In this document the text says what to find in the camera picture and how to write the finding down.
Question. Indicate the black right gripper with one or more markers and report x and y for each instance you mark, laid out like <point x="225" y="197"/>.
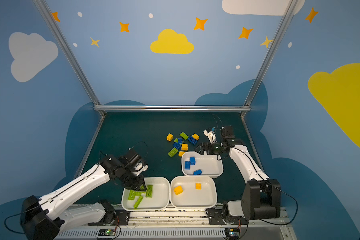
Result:
<point x="206" y="147"/>

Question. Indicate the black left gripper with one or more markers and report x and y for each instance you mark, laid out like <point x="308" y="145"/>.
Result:
<point x="133" y="182"/>

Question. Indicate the blue lego cluster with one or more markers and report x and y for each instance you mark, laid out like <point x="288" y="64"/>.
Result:
<point x="192" y="161"/>

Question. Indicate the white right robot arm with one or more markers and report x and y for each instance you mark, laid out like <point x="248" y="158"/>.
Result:
<point x="261" y="198"/>

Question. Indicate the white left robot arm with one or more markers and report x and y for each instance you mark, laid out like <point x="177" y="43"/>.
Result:
<point x="45" y="217"/>

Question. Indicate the yellow square lego brick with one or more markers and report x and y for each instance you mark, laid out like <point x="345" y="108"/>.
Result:
<point x="196" y="137"/>

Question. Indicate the blue long lego brick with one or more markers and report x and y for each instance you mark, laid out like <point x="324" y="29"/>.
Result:
<point x="192" y="140"/>

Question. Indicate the white bin right rear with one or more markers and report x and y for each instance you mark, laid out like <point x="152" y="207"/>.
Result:
<point x="209" y="164"/>

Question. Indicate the white bin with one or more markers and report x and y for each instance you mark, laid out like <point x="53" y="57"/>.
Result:
<point x="192" y="198"/>
<point x="209" y="164"/>
<point x="155" y="198"/>

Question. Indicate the green long lego brick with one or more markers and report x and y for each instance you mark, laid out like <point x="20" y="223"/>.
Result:
<point x="184" y="136"/>

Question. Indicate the white bin left front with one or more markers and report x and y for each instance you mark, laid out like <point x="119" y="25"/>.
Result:
<point x="155" y="198"/>

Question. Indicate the green long lego centre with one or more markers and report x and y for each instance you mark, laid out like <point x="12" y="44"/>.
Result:
<point x="173" y="152"/>

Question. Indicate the white bin middle front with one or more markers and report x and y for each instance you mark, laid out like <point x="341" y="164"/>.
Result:
<point x="192" y="198"/>

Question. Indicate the left controller board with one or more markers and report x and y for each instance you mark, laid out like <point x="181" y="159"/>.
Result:
<point x="107" y="234"/>

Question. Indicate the controller board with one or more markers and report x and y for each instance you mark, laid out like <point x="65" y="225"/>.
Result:
<point x="107" y="234"/>
<point x="232" y="233"/>

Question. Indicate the right controller board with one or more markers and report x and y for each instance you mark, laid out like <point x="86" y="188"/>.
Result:
<point x="232" y="233"/>

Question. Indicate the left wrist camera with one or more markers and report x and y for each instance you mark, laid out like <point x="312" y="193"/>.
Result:
<point x="135" y="163"/>

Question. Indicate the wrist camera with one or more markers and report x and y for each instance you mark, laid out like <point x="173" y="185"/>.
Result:
<point x="135" y="163"/>
<point x="227" y="133"/>

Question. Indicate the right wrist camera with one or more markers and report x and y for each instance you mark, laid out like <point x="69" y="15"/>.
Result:
<point x="227" y="133"/>

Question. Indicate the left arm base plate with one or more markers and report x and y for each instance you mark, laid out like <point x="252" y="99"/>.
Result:
<point x="118" y="217"/>

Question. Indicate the aluminium frame rear bar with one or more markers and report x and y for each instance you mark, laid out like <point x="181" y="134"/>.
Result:
<point x="115" y="108"/>

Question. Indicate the front aluminium rail bed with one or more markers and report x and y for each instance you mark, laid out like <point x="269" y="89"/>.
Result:
<point x="173" y="224"/>

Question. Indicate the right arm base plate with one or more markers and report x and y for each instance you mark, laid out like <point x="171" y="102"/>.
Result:
<point x="222" y="217"/>

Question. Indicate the aluminium frame left post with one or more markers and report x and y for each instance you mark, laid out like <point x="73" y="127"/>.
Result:
<point x="52" y="24"/>

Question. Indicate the aluminium frame post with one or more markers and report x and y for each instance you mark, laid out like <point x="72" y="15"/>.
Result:
<point x="279" y="34"/>
<point x="52" y="24"/>

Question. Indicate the aluminium frame right post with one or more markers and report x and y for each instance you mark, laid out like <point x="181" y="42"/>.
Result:
<point x="279" y="34"/>

